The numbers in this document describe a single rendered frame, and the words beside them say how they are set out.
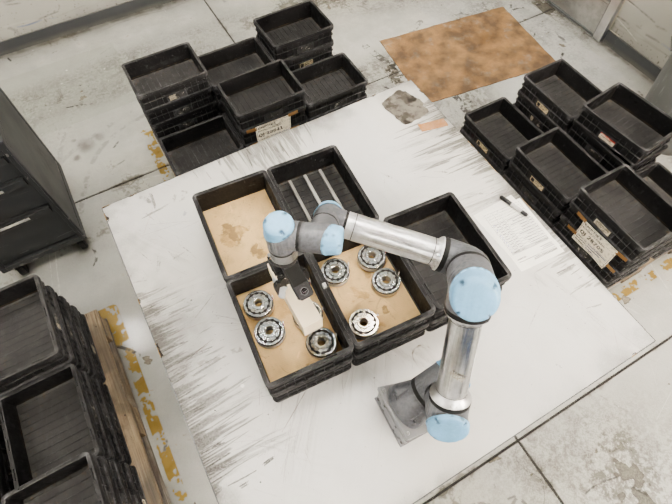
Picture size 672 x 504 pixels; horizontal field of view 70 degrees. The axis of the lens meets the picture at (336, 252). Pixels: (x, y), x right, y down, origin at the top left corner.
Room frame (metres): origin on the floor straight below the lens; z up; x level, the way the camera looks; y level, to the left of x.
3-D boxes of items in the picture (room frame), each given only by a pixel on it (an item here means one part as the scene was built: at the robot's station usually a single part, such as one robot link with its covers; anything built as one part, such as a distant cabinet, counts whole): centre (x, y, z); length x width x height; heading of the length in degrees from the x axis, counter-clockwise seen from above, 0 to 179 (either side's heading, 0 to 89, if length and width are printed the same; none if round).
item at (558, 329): (0.88, -0.08, 0.35); 1.60 x 1.60 x 0.70; 29
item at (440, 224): (0.85, -0.39, 0.87); 0.40 x 0.30 x 0.11; 24
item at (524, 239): (1.05, -0.76, 0.70); 0.33 x 0.23 x 0.01; 29
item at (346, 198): (1.09, 0.05, 0.87); 0.40 x 0.30 x 0.11; 24
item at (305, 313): (0.60, 0.13, 1.07); 0.24 x 0.06 x 0.06; 29
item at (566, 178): (1.60, -1.17, 0.31); 0.40 x 0.30 x 0.34; 29
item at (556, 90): (2.15, -1.32, 0.31); 0.40 x 0.30 x 0.34; 29
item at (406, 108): (1.78, -0.34, 0.71); 0.22 x 0.19 x 0.01; 29
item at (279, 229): (0.62, 0.13, 1.39); 0.09 x 0.08 x 0.11; 82
